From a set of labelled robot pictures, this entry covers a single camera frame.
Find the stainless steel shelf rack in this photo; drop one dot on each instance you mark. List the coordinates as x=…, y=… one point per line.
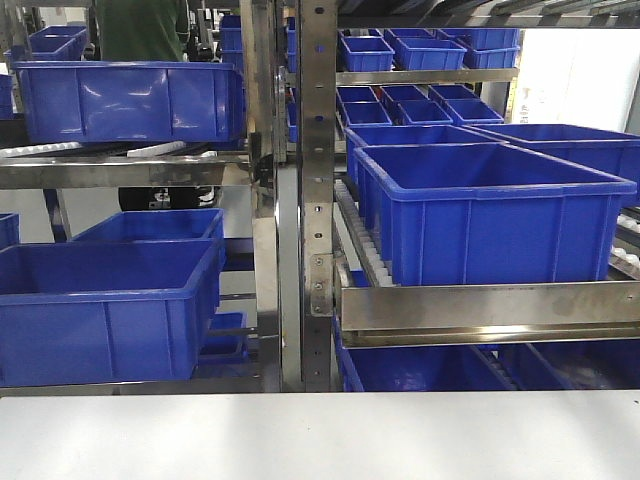
x=309, y=242

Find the blue bin behind right front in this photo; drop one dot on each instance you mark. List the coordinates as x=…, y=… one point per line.
x=366, y=136

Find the small blue bin middle shelf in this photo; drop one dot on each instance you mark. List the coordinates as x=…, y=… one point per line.
x=364, y=113

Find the small blue bin shelf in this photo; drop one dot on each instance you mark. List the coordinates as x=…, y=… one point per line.
x=366, y=54
x=364, y=113

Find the blue bin behind lower left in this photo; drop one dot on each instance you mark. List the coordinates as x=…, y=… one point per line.
x=160, y=225

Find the small blue bin middle centre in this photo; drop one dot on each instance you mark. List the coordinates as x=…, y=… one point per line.
x=422, y=112

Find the large blue bin right shelf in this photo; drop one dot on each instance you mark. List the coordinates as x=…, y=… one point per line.
x=441, y=248

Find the blue bin bottom right shelf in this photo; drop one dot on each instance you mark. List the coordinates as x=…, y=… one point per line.
x=418, y=368

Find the small blue bin top shelf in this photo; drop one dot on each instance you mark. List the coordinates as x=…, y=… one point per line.
x=366, y=54

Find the small blue bin middle right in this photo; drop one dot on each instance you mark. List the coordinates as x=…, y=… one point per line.
x=468, y=112

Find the medium blue bin top shelf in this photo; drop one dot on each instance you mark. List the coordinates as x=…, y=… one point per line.
x=414, y=53

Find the large blue bin lower left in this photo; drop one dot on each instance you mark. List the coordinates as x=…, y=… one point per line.
x=81, y=312

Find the large blue bin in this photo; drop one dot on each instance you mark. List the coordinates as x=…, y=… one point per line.
x=97, y=101
x=81, y=312

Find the blue bin top right shelf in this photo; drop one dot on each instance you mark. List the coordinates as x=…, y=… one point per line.
x=485, y=48

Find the large blue bin upper left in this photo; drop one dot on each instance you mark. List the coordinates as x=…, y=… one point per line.
x=97, y=101

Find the person in green shirt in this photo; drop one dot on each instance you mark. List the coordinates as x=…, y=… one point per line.
x=138, y=30

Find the blue bin far right shelf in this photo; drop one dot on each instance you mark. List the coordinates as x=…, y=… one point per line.
x=580, y=145

